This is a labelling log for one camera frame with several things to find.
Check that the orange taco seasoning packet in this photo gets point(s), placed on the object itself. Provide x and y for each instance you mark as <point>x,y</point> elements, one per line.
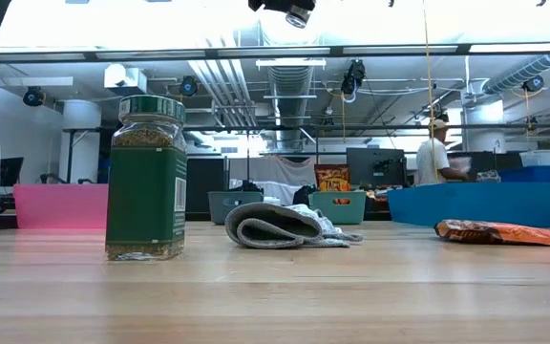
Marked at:
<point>504,232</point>
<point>332,178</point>

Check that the green lid spice jar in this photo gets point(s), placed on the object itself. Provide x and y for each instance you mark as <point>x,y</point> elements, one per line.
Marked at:
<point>146,191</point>

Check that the white ceiling unit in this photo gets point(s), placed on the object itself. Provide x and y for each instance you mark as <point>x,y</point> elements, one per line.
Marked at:
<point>124,79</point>

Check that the gray hanging cloth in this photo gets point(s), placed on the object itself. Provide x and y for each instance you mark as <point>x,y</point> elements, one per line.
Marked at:
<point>280,174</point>

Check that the black computer monitor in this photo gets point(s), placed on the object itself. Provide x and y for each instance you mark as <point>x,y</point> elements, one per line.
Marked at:
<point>375,167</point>
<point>7,172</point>

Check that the tall black cabinet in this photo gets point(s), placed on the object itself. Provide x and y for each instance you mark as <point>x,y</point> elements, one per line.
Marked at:
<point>203,186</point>

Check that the black bag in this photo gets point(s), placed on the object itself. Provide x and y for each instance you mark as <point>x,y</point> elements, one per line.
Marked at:
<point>303,195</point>

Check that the dark teal plastic bin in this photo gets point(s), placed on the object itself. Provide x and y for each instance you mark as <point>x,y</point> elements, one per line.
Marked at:
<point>234,208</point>

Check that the person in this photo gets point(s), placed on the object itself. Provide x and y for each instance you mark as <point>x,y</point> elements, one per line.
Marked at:
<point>432,157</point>

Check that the light teal plastic bin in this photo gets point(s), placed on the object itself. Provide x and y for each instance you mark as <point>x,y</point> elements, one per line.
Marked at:
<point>346,212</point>

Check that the folded gray towel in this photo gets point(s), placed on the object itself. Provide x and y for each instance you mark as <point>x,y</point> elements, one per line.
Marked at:
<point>275,224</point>

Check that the black partition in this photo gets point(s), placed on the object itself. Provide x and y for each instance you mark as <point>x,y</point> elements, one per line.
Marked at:
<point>485,165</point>

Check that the blue plastic tray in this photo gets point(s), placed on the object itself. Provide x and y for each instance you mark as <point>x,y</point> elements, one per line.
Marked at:
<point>471,203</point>

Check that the pink red plastic tray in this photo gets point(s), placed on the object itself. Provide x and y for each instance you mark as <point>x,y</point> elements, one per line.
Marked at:
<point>60,205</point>

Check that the clear plastic bin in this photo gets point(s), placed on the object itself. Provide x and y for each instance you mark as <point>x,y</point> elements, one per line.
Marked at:
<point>540,157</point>

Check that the blue storage bin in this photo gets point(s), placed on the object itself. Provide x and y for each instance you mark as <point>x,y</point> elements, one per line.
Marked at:
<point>530,173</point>

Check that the black ceiling camera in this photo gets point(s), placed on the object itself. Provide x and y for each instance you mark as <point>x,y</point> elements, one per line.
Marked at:
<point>353,76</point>
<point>34,97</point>
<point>188,86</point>
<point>533,83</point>

